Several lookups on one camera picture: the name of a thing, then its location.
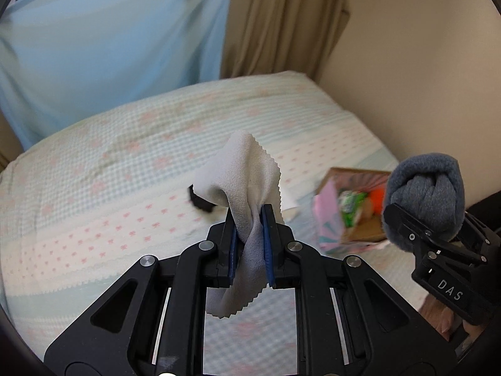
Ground grey fluffy earmuffs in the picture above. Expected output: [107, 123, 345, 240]
[384, 153, 465, 242]

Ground green snack packet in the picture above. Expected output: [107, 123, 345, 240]
[338, 190, 367, 228]

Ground light grey microfibre cloth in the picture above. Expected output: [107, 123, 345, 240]
[193, 131, 284, 318]

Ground orange fluffy plush toy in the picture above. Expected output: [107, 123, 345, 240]
[368, 188, 385, 215]

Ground person's right hand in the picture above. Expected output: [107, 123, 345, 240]
[419, 294, 459, 340]

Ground pink patterned cardboard box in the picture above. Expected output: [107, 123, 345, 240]
[312, 167, 390, 255]

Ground black scrunchie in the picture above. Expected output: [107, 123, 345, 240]
[188, 185, 216, 214]

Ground white folded cloth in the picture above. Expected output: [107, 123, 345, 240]
[279, 183, 299, 222]

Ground beige curtain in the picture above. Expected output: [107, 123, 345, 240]
[1, 0, 350, 165]

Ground light blue curtain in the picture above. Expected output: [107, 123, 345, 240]
[1, 0, 230, 149]

